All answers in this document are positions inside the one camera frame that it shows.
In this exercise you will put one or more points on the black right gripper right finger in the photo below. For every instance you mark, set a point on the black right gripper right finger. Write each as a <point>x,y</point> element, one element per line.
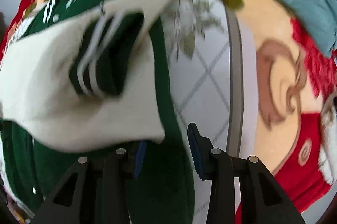
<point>262,198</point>

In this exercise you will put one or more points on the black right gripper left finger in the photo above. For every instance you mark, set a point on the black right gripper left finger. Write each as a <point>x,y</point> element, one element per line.
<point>95,188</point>

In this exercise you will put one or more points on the green and cream varsity jacket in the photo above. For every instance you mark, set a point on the green and cream varsity jacket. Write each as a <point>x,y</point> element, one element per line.
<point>80,77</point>

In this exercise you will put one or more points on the red floral patterned bed blanket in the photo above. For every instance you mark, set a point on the red floral patterned bed blanket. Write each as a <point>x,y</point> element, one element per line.
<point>249,75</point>

